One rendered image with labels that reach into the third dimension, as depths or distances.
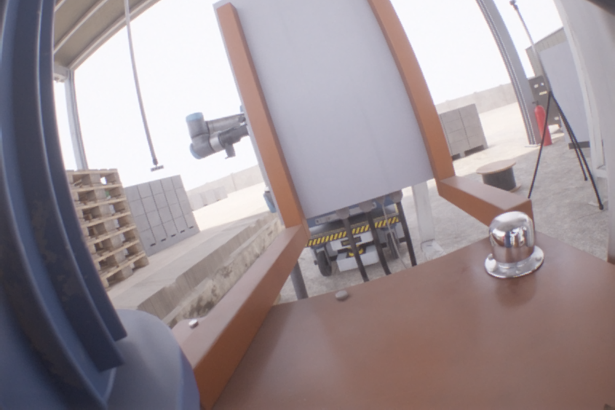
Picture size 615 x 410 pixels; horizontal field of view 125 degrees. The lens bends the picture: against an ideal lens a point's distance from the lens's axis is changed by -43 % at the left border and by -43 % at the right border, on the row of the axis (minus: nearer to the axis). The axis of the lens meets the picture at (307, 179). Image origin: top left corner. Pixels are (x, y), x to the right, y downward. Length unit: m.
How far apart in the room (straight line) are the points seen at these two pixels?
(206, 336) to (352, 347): 0.13
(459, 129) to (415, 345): 5.22
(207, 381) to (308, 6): 0.70
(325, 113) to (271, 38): 0.22
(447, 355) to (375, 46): 0.58
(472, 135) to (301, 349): 5.35
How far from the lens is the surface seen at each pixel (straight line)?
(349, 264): 1.81
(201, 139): 1.32
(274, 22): 0.70
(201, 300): 2.07
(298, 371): 0.25
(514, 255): 0.29
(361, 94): 0.62
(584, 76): 1.80
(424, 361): 0.22
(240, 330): 0.30
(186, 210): 4.09
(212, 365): 0.25
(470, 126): 5.50
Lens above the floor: 0.77
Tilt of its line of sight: 3 degrees down
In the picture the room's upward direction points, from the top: 19 degrees counter-clockwise
